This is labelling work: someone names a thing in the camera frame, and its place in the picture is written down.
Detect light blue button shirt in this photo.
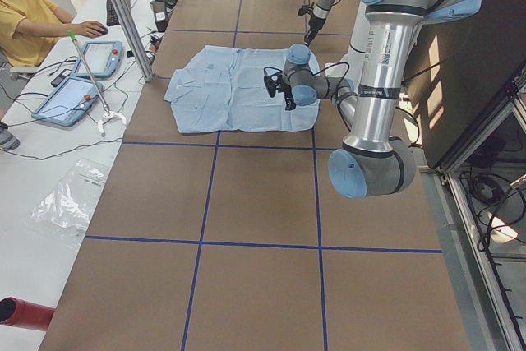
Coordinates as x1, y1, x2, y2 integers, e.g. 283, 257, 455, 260
164, 45, 319, 133

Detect metal reacher grabber tool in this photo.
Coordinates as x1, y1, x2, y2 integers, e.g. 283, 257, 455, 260
67, 30, 127, 137

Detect upper blue teach pendant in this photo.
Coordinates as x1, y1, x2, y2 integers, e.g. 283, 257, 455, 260
81, 40, 123, 80

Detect blue teach pendant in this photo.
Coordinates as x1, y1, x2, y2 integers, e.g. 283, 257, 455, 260
81, 40, 123, 80
31, 76, 104, 127

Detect black keyboard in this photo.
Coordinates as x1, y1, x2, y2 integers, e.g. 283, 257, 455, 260
105, 0, 132, 26

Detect lower blue teach pendant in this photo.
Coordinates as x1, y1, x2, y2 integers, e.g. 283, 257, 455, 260
31, 76, 104, 127

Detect clear plastic bag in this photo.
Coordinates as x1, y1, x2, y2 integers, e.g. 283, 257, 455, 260
26, 159, 110, 250

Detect person in yellow shirt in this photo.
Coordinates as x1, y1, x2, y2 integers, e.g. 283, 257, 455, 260
0, 0, 108, 151

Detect red cylinder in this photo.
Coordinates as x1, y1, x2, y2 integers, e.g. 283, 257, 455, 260
1, 297, 55, 331

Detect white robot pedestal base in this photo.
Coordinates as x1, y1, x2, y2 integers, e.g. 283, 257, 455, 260
324, 0, 408, 103

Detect aluminium frame post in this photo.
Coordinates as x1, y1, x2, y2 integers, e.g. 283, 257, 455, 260
111, 0, 154, 82

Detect black table cables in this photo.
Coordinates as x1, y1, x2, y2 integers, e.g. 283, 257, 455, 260
0, 54, 143, 161

